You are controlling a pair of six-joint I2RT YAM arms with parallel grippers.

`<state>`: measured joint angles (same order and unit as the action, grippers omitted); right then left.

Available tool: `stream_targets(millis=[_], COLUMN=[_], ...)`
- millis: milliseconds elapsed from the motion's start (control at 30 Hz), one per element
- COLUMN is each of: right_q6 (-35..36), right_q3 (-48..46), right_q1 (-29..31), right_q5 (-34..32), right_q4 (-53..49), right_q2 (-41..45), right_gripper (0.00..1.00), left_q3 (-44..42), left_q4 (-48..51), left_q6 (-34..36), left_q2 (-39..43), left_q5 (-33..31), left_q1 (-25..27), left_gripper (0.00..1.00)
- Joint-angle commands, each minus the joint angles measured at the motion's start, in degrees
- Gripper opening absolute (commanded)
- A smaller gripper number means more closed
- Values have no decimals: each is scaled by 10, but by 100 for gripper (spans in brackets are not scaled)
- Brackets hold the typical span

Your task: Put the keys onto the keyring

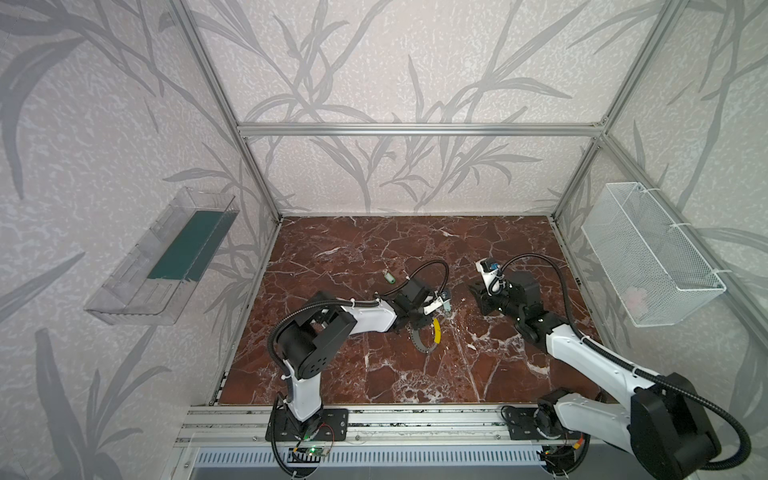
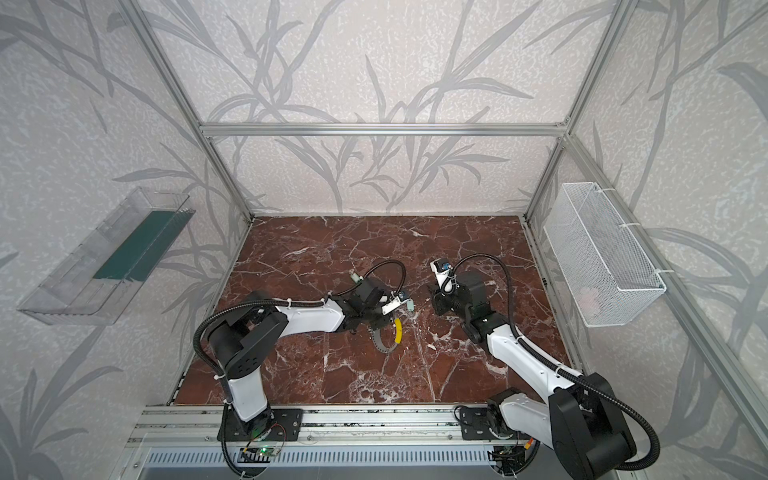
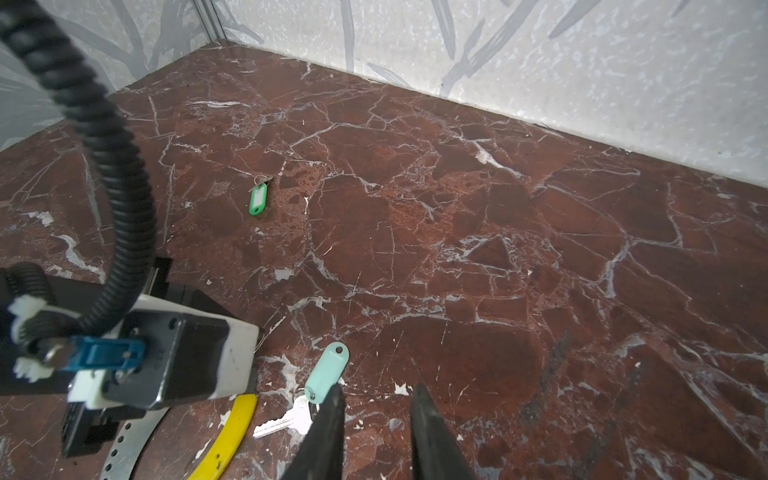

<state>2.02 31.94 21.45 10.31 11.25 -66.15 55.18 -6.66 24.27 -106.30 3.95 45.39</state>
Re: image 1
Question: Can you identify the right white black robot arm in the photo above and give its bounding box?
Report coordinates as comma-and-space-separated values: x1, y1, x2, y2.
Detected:
469, 258, 752, 479

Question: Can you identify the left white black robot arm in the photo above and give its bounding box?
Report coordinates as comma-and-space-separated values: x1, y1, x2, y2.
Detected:
266, 259, 451, 479

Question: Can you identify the pink object in basket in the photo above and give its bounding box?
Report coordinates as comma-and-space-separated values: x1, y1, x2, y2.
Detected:
623, 287, 648, 309

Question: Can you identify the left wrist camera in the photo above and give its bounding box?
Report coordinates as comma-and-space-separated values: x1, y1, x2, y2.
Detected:
423, 290, 451, 316

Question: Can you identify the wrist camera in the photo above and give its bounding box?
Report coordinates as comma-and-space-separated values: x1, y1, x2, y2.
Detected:
423, 290, 451, 316
475, 258, 504, 295

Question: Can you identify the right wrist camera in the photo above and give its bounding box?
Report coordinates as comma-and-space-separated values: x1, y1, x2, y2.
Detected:
475, 258, 504, 295

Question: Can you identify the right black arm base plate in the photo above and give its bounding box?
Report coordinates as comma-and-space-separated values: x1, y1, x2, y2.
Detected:
500, 405, 583, 444

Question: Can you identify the white wire mesh basket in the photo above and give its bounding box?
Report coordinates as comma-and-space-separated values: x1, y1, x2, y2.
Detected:
582, 182, 727, 328

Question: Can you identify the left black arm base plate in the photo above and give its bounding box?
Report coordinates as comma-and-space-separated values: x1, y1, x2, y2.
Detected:
265, 406, 349, 442

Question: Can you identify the aluminium front rail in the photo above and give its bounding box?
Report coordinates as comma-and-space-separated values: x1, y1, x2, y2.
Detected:
174, 404, 556, 448

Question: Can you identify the clear plastic wall bin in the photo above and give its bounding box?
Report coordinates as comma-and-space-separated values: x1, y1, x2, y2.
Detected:
84, 187, 240, 326

